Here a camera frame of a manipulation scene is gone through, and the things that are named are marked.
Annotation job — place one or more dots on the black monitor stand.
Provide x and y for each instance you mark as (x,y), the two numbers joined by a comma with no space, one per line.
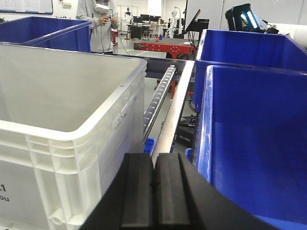
(197,25)

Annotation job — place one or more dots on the blue bin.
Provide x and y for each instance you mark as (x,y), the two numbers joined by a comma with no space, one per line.
(233,48)
(46,32)
(253,141)

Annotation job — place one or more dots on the blue bin upper left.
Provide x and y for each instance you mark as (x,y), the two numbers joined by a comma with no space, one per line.
(46,32)

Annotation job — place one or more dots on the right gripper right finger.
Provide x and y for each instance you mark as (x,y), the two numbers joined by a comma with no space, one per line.
(184,200)

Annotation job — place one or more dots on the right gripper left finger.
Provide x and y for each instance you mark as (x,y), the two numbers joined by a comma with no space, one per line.
(128,202)

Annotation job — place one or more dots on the white roller track right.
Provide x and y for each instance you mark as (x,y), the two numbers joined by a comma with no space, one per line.
(154,106)

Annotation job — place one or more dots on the metal shelf front rail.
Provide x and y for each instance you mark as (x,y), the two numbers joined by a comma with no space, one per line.
(167,133)

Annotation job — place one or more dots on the blue bin far right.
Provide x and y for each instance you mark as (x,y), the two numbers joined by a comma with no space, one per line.
(233,48)

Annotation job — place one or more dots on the white plastic tote box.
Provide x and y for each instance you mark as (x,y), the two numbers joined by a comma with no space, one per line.
(66,120)

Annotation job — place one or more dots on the blue bin upper right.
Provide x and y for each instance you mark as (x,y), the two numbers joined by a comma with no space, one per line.
(253,141)

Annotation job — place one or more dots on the person in grey hoodie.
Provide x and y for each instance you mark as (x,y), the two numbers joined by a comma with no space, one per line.
(101,24)

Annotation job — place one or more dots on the red conveyor frame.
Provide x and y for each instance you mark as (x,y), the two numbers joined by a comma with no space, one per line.
(175,47)

